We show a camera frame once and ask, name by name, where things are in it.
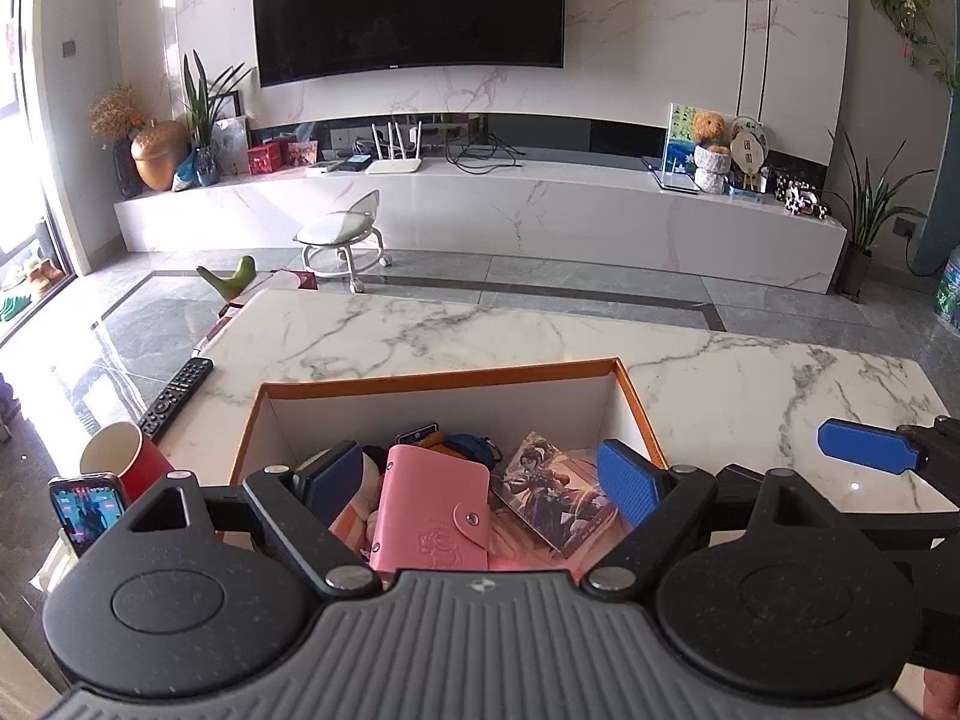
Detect brown teddy bear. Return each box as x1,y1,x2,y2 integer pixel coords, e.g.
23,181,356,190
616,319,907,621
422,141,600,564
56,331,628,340
690,111,729,148

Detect potted orchid plant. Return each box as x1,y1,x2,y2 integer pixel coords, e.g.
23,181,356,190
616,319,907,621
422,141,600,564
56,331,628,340
821,127,935,305

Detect white router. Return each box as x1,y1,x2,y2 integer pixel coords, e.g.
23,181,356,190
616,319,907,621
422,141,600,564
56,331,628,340
365,118,425,176

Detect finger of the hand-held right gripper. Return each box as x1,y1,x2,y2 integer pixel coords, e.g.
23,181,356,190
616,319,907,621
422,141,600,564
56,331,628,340
817,499,960,552
817,415,960,500

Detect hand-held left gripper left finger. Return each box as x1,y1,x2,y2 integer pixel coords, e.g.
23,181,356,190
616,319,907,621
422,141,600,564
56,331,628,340
94,441,383,601

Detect clear wrapped card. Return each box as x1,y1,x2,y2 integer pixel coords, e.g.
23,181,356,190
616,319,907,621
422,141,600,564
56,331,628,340
212,116,251,174

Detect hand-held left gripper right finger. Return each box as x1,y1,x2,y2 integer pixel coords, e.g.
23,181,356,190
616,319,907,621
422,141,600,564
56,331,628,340
579,437,863,601

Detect black white cow figurines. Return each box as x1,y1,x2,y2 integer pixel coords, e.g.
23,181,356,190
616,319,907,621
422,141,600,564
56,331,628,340
772,172,830,221

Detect white marble TV console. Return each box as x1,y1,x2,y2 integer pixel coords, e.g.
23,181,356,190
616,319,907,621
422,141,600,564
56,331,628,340
114,161,848,293

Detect clear-backed white stool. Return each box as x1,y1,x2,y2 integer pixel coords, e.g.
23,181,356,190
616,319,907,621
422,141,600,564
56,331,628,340
292,190,393,294

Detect small blue card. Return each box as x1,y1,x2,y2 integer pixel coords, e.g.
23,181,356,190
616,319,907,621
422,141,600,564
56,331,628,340
394,420,449,449

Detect illustrated art card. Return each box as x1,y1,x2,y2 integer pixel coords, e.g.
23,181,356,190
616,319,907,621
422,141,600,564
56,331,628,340
491,431,628,560

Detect black remote control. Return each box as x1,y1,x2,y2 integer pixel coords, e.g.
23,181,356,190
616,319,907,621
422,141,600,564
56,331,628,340
137,358,215,438

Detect orange cardboard box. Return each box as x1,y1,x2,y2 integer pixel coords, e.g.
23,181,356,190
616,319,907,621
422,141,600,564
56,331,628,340
229,358,671,593

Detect green bird-shaped toy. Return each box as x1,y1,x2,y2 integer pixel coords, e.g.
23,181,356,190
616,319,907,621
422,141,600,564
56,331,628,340
196,255,258,300

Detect white striped plush toy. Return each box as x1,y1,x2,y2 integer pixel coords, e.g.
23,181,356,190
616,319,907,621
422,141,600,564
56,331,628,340
328,448,391,560

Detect hanging pothos vine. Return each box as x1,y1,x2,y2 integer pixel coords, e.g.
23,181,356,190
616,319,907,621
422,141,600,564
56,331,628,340
862,0,960,96

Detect black television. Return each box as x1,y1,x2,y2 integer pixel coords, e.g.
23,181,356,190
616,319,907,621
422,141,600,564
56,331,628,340
250,0,565,89

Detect smartphone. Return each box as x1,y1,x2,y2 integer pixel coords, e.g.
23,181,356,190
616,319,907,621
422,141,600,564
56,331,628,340
49,472,129,560

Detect flower painting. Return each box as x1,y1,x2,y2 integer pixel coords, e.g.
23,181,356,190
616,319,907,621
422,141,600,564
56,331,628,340
664,103,722,174

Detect red paper cup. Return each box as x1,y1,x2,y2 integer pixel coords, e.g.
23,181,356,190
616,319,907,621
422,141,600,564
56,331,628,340
80,421,178,505

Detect green plant in glass vase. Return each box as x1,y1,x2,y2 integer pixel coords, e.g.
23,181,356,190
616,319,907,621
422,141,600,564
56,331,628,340
180,51,257,188

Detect beige slippers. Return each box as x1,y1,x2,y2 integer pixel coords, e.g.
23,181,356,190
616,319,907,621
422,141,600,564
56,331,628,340
11,256,67,293

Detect dried flowers in dark vase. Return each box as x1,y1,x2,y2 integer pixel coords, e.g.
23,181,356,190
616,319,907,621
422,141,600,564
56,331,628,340
88,86,148,200

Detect black cables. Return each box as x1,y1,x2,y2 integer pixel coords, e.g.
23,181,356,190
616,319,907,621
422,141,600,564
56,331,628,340
442,131,527,167

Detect gold acorn vase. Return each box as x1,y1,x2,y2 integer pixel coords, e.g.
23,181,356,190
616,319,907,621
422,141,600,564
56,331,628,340
131,120,189,193

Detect blue orange plush doll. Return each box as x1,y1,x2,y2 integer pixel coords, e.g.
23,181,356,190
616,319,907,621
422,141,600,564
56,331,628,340
442,433,503,475

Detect pink card wallet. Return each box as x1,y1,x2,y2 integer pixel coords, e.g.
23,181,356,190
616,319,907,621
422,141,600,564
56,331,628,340
367,444,493,577

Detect black power cable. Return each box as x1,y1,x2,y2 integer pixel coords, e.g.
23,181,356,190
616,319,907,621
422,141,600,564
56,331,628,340
904,234,947,278

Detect round paper fan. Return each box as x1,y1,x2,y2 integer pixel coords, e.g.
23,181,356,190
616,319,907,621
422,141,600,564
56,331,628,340
729,116,770,189

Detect large water bottle with pump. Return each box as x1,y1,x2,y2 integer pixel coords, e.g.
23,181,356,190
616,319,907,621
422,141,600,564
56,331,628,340
930,244,960,332

